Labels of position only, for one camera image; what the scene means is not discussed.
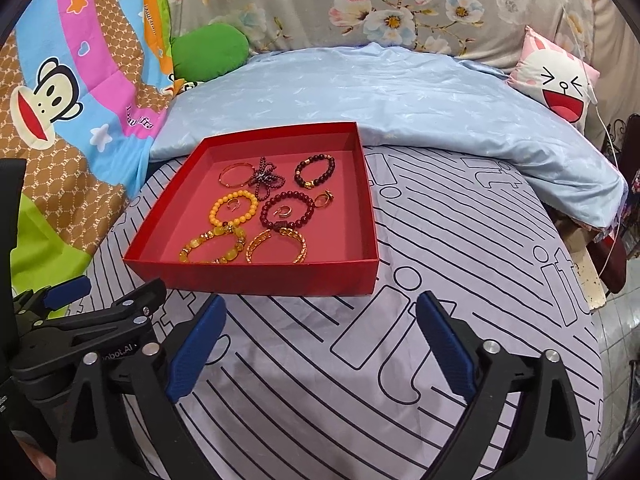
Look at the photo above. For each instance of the pink bunny face cushion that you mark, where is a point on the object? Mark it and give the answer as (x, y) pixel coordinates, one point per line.
(555, 78)

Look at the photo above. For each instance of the red cardboard tray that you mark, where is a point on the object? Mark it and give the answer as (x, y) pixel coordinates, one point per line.
(342, 257)

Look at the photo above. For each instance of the gold chain bangle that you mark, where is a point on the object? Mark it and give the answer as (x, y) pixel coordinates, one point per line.
(283, 232)

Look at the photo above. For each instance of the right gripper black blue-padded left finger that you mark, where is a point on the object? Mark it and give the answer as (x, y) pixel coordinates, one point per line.
(96, 440)

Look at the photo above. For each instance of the grey floral sheet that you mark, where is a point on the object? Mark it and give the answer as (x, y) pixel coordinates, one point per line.
(486, 31)

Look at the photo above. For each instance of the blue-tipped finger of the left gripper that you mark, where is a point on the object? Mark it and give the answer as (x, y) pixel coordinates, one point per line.
(53, 298)

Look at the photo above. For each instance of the light blue pillow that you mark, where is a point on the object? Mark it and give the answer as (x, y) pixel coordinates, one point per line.
(399, 97)

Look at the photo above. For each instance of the monkey cartoon colourful blanket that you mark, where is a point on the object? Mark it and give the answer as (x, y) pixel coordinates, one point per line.
(85, 89)

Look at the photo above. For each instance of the thin gold bangle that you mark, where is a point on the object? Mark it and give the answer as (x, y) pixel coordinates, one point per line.
(225, 179)

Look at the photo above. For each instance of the person's left hand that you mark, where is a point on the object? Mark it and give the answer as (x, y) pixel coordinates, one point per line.
(33, 450)

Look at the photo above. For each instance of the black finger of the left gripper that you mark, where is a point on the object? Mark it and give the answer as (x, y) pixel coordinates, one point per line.
(126, 318)

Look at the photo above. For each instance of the lilac striped bed sheet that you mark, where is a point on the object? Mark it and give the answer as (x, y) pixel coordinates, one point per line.
(346, 387)

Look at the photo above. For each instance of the green plush cushion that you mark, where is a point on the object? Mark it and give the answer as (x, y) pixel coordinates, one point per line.
(209, 52)

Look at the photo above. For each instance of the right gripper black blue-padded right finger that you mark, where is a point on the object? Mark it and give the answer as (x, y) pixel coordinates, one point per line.
(546, 439)

